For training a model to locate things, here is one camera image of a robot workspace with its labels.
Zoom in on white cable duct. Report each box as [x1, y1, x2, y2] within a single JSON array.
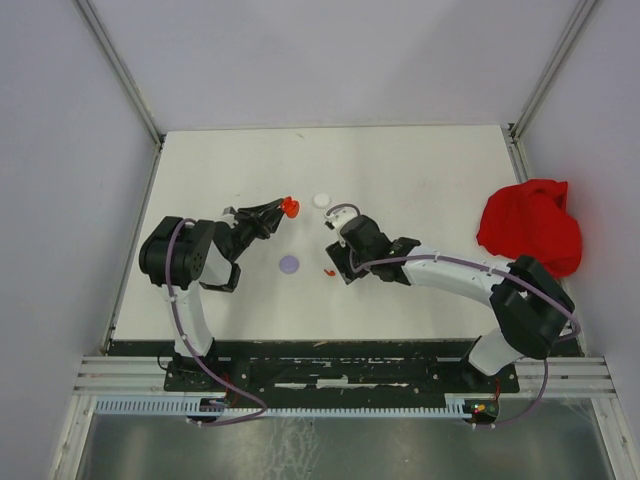
[[94, 395, 471, 419]]

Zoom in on red cloth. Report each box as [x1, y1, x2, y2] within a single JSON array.
[[476, 179, 583, 279]]

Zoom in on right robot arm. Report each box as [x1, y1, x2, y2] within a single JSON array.
[[324, 206, 578, 391]]

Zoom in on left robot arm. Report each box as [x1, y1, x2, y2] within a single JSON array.
[[138, 196, 300, 390]]

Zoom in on orange charging case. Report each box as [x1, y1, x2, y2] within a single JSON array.
[[280, 196, 300, 219]]

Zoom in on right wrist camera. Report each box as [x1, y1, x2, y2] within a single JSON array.
[[324, 206, 359, 231]]

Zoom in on purple charging case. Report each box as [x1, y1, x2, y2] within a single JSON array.
[[279, 255, 300, 274]]

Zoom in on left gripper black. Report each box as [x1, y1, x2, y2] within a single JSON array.
[[229, 199, 289, 261]]

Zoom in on white charging case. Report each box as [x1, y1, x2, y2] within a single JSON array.
[[313, 193, 331, 209]]

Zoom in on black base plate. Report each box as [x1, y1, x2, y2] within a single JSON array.
[[164, 344, 519, 406]]

